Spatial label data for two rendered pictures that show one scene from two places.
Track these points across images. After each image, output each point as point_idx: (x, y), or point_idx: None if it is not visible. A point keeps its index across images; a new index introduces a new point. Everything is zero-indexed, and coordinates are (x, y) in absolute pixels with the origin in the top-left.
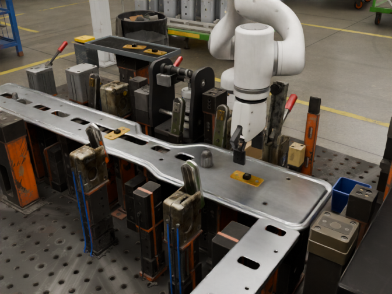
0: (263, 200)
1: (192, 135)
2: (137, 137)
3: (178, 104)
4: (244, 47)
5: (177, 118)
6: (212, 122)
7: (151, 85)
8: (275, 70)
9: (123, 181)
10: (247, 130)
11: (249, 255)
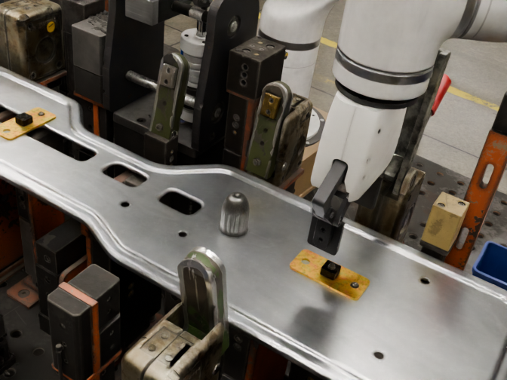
0: (374, 346)
1: (199, 140)
2: (71, 138)
3: (172, 70)
4: None
5: (167, 99)
6: (245, 117)
7: (112, 16)
8: (465, 26)
9: (35, 228)
10: (358, 176)
11: None
